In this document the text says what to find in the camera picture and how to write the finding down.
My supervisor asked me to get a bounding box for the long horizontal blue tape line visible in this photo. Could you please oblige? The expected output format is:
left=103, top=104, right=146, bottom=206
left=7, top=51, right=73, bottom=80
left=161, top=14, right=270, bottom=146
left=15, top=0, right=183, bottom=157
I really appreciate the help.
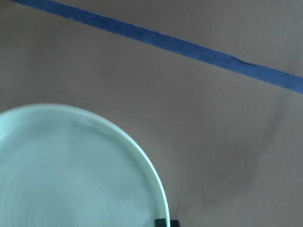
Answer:
left=16, top=0, right=303, bottom=94

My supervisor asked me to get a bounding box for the light green ceramic plate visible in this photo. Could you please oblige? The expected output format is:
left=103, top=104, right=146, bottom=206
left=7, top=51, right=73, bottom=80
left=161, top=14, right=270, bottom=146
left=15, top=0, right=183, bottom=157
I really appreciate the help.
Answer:
left=0, top=104, right=170, bottom=227

